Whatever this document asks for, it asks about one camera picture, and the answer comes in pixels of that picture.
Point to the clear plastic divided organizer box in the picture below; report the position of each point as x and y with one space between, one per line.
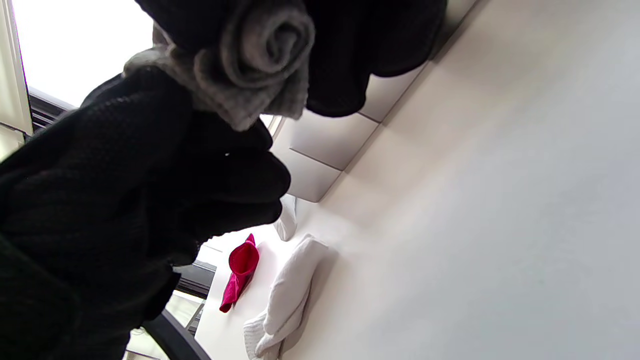
320 140

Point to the grey sock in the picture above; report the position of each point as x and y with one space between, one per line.
235 100
272 45

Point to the white sock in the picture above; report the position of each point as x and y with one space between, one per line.
287 220
290 295

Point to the person's left hand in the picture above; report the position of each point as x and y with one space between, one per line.
100 200

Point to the red sock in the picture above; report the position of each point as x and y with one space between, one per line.
242 265

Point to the person's right hand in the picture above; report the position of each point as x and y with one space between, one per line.
380 35

